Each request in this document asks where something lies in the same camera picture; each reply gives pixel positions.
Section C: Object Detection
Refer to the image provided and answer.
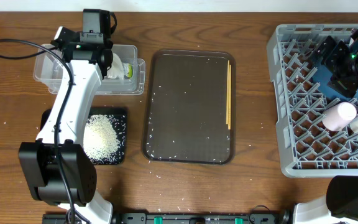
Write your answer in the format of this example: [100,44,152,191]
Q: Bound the clear plastic bin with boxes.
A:
[33,44,143,95]

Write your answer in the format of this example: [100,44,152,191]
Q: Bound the pink white cup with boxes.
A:
[322,102,357,131]

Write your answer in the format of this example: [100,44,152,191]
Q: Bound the brown serving tray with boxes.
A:
[142,50,236,165]

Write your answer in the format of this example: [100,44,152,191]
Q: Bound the white green wrapper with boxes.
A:
[122,63,134,79]

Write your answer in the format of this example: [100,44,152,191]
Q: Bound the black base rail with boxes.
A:
[41,205,291,224]

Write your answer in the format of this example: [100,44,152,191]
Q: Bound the black plastic tray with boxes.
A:
[40,107,127,166]

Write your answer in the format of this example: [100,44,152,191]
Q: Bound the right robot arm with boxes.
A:
[292,29,358,223]

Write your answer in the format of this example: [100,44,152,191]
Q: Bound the white paper napkin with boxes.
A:
[106,53,125,80]

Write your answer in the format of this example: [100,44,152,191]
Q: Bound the pile of white rice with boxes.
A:
[82,114,127,164]

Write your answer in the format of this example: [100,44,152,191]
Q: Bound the wooden chopstick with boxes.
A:
[228,64,232,130]
[226,60,230,125]

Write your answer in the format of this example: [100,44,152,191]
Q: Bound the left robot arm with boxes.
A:
[19,9,117,223]

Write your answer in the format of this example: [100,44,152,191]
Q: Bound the grey dishwasher rack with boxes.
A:
[267,24,358,178]

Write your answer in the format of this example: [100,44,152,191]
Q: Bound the dark blue plate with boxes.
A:
[312,43,358,102]

